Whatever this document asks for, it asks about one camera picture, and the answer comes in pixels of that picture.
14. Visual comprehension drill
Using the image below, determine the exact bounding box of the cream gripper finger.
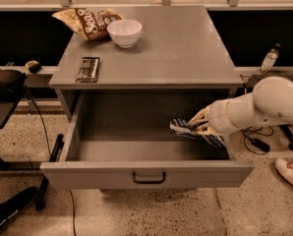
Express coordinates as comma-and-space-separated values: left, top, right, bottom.
188, 107, 208, 126
191, 124, 221, 137

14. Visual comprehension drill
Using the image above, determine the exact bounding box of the blue chip bag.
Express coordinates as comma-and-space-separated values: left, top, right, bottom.
169, 118, 225, 149

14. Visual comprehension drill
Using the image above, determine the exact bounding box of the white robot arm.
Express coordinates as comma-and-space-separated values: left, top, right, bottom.
189, 77, 293, 136

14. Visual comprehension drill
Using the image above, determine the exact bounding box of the open grey top drawer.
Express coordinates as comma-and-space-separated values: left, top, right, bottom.
41, 92, 254, 189

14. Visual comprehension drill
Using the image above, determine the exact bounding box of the brown white chip bag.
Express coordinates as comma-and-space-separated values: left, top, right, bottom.
52, 8, 123, 40

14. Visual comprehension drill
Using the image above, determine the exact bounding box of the black bag on stand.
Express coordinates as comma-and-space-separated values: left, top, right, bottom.
0, 69, 27, 101

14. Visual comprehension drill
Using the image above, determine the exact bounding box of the black power adapter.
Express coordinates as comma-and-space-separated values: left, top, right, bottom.
252, 138, 270, 152

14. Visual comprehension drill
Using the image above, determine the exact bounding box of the grey metal cabinet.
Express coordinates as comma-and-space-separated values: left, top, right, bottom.
49, 6, 242, 116

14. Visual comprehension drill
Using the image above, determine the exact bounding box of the black chair base leg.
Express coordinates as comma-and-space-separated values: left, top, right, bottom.
280, 125, 293, 150

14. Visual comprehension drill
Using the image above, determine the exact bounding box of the clear plastic bottle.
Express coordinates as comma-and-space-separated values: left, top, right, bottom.
260, 43, 281, 73

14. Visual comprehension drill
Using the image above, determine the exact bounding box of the white red sneaker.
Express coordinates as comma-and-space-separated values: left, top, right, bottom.
275, 158, 293, 186

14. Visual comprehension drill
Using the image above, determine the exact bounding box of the white bowl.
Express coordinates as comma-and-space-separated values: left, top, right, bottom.
107, 20, 143, 48

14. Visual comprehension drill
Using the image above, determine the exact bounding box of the dark snack bar wrapper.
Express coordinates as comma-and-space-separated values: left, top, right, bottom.
76, 57, 100, 83

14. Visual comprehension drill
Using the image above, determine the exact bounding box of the yellow black tape measure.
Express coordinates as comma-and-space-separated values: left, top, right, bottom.
26, 60, 41, 74

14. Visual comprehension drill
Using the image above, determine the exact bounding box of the black stand with base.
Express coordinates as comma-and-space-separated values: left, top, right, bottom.
0, 86, 65, 212

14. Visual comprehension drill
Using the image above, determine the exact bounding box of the black shoe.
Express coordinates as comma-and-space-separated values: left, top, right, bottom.
0, 187, 37, 227

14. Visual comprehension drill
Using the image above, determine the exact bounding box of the black drawer handle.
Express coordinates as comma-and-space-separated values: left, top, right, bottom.
132, 172, 166, 185

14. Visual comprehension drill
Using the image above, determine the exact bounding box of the black cable left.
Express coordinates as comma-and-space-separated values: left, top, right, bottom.
24, 88, 78, 236

